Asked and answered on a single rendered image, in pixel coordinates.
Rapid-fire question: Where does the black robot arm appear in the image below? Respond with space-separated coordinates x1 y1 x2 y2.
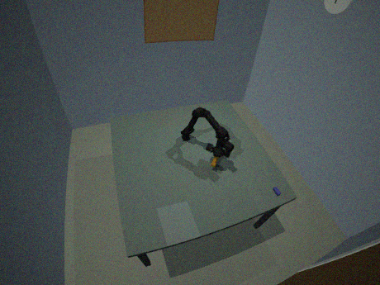
181 107 234 158

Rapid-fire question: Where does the orange bar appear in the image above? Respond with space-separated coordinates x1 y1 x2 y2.
211 157 219 167

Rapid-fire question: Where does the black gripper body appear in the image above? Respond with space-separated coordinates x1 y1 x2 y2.
206 143 230 158

